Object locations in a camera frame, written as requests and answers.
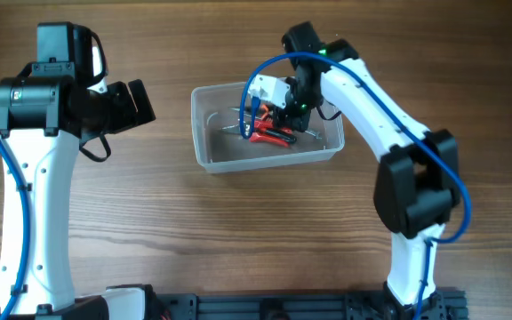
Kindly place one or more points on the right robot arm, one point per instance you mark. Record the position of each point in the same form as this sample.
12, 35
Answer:
415, 188

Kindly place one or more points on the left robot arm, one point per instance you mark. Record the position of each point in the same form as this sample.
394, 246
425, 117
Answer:
48, 113

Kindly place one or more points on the black red handled screwdriver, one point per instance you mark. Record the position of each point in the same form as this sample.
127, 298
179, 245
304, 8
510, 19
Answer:
275, 136

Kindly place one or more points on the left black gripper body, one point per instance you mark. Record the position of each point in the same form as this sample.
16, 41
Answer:
115, 110

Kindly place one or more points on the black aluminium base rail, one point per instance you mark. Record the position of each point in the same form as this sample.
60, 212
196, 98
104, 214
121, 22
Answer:
349, 306

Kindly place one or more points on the silver combination wrench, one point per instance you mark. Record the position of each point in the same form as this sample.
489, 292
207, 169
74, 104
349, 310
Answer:
315, 134

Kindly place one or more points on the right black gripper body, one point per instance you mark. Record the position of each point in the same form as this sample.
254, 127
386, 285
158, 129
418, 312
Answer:
299, 105

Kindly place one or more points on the clear plastic container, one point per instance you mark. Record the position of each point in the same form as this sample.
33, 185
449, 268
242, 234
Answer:
214, 107

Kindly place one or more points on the red handled snips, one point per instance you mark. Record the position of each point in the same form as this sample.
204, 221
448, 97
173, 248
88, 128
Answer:
235, 129

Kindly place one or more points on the orange black needle-nose pliers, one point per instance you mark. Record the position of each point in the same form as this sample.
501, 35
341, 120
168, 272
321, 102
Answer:
265, 112

